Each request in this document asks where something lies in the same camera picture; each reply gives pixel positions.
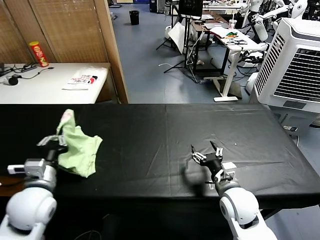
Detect dark brown desk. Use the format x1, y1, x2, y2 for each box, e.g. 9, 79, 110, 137
192, 12, 232, 76

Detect pale cloth on desk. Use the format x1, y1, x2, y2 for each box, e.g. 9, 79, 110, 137
209, 26, 230, 38

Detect white air cooler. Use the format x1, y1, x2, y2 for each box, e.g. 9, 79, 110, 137
251, 17, 320, 136

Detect silver laptop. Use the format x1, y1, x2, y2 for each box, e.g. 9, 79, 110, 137
204, 22, 230, 30

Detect wooden folding screen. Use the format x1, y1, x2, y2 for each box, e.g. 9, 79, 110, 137
0, 0, 130, 105

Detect red chips can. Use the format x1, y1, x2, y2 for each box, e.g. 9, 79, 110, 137
28, 41, 50, 69

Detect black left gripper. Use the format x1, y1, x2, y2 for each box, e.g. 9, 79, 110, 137
36, 134, 69, 164

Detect black tripod stand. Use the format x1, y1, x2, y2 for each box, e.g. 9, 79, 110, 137
156, 14, 200, 77

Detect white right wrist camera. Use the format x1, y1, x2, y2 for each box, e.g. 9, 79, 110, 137
219, 161, 237, 183

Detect folded white printed shirt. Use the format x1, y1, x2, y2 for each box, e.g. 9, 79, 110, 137
61, 66, 109, 91

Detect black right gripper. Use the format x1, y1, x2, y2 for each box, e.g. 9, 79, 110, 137
190, 140, 225, 176

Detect black power strip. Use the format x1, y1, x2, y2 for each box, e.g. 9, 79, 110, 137
20, 63, 38, 74

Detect black monitor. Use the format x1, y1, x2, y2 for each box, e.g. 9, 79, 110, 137
178, 0, 204, 20

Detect light green t-shirt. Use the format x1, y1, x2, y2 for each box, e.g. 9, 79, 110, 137
56, 108, 104, 179

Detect white leaning board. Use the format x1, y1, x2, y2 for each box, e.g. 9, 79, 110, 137
167, 21, 188, 55

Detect black table cover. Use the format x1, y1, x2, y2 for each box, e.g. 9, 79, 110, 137
0, 103, 320, 216

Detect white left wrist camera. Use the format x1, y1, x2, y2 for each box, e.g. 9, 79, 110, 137
7, 158, 49, 179

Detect white side table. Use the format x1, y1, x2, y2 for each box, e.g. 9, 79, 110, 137
0, 62, 113, 105

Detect white standing desk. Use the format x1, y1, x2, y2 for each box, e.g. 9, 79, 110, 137
212, 29, 262, 103

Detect white humanoid robot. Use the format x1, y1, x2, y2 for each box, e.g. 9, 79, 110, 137
239, 0, 310, 43

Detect white robot base shell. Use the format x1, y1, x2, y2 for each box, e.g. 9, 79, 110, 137
245, 72, 259, 95

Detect white robot with black cables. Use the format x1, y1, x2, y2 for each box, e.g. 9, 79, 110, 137
236, 42, 270, 68

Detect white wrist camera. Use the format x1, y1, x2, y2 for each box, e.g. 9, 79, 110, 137
219, 161, 237, 183
7, 158, 49, 179

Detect brown wooden table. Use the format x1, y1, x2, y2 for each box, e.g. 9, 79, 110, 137
0, 176, 27, 199

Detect black trash bin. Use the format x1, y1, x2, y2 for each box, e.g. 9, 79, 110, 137
129, 10, 141, 26

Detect black cable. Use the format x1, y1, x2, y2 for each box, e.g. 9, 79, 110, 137
12, 66, 55, 81

